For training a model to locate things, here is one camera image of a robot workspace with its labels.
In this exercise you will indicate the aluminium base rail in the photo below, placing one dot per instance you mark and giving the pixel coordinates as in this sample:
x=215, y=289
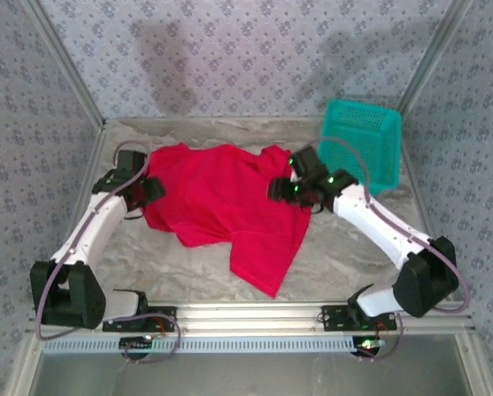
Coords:
x=250, y=317

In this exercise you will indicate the right controller board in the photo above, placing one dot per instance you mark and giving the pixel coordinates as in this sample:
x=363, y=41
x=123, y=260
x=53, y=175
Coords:
x=363, y=348

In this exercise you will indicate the red t-shirt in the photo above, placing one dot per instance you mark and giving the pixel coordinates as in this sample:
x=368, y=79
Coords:
x=229, y=198

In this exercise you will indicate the grey metal panel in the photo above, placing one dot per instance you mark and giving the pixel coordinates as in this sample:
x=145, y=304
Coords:
x=250, y=375

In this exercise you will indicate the teal plastic basket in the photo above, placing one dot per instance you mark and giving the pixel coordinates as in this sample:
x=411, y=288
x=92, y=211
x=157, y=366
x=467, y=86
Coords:
x=378, y=136

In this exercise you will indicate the left controller board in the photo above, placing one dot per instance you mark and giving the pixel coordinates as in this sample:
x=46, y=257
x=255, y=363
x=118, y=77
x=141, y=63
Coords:
x=136, y=342

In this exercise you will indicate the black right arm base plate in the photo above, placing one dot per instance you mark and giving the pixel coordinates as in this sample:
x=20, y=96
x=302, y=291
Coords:
x=333, y=315

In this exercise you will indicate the aluminium frame post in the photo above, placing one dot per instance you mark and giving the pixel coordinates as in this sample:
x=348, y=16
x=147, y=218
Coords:
x=432, y=53
x=66, y=59

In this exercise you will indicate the aluminium side rail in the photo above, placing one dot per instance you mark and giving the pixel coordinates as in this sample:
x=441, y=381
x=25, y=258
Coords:
x=99, y=138
x=419, y=208

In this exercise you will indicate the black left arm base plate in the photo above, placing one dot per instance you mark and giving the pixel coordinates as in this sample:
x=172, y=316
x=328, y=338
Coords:
x=167, y=311

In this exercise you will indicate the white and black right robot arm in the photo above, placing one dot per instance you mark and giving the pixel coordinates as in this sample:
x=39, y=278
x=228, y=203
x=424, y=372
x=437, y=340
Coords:
x=378, y=222

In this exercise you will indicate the controller board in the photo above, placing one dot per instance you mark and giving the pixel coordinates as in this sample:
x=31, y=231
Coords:
x=136, y=342
x=363, y=348

